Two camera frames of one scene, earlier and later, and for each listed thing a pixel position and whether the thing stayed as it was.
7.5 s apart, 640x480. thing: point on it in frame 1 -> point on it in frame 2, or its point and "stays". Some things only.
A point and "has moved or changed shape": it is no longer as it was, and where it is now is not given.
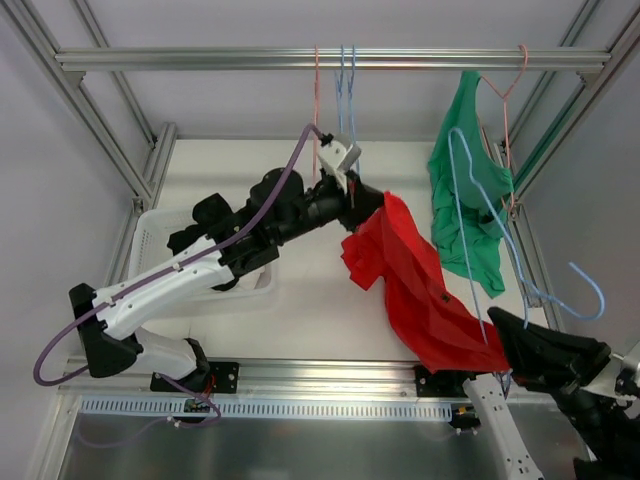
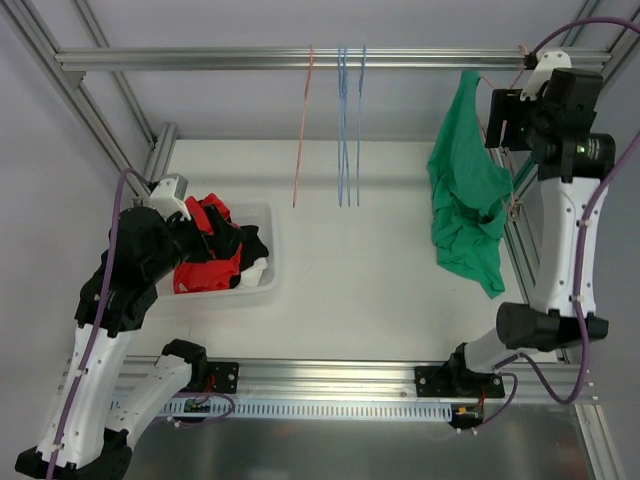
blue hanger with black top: (350, 74) -> (343, 127)
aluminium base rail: (284, 381) stays
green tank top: (470, 191) stays
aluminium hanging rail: (303, 58) stays
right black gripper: (585, 361) -> (503, 118)
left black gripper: (353, 201) -> (201, 239)
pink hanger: (315, 112) -> (301, 127)
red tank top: (441, 332) has moved or changed shape
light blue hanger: (342, 88) stays
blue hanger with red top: (530, 293) -> (358, 118)
